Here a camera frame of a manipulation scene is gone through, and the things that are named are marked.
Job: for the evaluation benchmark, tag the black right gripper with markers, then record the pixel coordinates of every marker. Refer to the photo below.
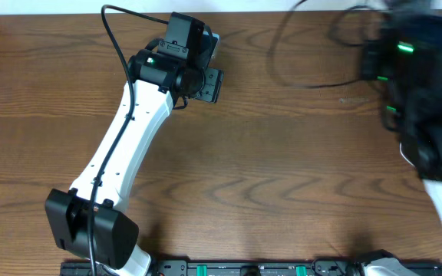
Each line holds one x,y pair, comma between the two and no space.
373,53

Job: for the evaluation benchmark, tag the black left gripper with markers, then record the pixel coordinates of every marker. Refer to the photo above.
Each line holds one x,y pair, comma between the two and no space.
211,85

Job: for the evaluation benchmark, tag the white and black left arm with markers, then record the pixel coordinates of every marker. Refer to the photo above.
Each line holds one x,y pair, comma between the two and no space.
89,220

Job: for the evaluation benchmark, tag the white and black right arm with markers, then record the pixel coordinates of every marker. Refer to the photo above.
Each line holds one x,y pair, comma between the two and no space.
420,136

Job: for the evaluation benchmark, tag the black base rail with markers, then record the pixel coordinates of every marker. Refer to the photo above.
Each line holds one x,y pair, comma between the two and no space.
186,268

